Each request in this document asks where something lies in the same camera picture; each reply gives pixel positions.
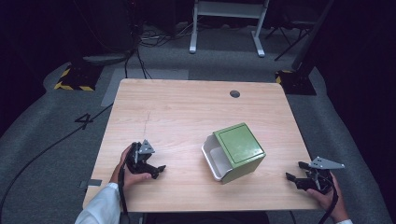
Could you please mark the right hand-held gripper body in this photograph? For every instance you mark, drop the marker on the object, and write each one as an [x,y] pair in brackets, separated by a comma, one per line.
[316,182]

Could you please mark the person's dark clothing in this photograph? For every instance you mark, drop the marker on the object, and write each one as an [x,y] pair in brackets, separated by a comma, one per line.
[205,218]

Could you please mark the grey round stand base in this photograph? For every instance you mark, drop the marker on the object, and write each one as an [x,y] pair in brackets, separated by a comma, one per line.
[104,59]

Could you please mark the black yellow striped base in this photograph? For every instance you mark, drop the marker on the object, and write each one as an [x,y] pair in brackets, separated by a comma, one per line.
[76,81]

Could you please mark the green drawer box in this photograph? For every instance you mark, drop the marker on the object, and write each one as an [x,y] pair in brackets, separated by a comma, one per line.
[241,147]

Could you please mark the white metal desk frame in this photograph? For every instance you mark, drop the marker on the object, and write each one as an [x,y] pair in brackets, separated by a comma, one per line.
[229,9]

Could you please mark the person's right hand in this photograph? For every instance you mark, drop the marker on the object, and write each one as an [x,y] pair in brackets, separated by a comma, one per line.
[334,202]

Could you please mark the grey tape strip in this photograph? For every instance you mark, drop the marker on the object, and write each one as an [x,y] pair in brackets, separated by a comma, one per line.
[91,183]

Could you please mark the black pole with base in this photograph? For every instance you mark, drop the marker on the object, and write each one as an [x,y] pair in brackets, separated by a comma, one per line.
[300,79]

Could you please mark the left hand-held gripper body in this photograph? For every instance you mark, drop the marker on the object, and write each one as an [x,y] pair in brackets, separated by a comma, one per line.
[137,161]

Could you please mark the white drawer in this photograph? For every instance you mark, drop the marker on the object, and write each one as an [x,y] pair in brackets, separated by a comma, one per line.
[214,157]

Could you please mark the black folding stand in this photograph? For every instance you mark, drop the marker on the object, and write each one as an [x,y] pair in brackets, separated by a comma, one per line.
[291,34]

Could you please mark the person's left hand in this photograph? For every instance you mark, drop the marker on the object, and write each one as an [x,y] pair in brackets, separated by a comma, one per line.
[130,179]

